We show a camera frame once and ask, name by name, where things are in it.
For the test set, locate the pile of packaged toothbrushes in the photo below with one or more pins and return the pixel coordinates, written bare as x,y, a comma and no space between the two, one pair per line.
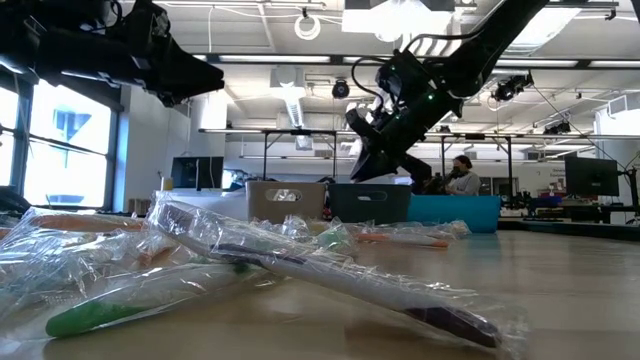
575,229

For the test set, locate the person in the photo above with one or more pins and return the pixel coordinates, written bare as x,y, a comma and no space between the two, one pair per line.
437,184
465,181

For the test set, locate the dark grey plastic bin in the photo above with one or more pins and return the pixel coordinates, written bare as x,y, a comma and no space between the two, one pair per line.
350,207

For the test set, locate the purple toothbrush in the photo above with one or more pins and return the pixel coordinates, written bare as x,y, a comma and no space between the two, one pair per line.
350,280

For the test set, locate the white plastic bin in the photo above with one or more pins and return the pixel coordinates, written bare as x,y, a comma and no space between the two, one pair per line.
210,205

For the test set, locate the brown cardboard box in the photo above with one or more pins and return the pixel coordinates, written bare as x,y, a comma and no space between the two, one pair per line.
139,206

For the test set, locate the black metal rig frame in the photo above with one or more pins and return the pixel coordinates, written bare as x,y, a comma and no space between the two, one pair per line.
300,132

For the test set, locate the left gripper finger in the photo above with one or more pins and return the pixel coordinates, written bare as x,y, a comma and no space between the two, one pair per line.
195,75

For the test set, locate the large window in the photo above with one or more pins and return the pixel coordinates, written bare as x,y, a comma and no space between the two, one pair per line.
65,150

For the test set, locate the black monitor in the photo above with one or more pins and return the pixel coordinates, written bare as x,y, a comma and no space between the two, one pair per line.
197,172
591,176

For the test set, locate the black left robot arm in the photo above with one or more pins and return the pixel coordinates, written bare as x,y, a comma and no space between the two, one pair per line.
50,40

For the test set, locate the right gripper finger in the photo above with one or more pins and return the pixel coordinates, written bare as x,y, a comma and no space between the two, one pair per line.
372,167
420,175

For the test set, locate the light grey plastic bin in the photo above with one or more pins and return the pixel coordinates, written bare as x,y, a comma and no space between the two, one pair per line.
310,205

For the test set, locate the teal plastic bin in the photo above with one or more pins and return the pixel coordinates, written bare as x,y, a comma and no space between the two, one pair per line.
460,215

